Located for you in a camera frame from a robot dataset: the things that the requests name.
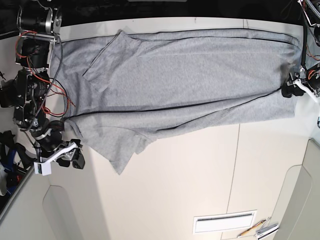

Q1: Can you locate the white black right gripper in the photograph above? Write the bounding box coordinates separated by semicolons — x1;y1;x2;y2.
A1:
37;139;86;170

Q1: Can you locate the black cup holder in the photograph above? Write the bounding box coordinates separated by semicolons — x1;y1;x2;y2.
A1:
0;78;17;108

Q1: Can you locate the yellow pencil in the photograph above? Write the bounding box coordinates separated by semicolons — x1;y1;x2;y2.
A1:
237;219;267;238

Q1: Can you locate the black blue tool pile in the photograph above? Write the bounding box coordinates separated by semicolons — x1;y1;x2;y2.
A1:
0;130;36;196

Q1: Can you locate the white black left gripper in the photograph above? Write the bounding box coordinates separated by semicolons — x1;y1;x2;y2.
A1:
281;66;320;103

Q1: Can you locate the white paper label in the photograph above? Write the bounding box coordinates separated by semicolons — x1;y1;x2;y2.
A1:
192;210;257;235

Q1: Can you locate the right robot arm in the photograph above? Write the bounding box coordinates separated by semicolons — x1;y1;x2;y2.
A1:
13;0;85;176

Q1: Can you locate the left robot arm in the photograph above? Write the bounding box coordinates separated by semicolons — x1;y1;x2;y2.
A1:
281;0;320;103

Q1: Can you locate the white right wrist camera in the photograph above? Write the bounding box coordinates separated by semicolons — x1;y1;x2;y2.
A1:
33;161;52;176

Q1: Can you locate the grey T-shirt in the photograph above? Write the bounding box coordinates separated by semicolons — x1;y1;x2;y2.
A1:
50;28;302;174

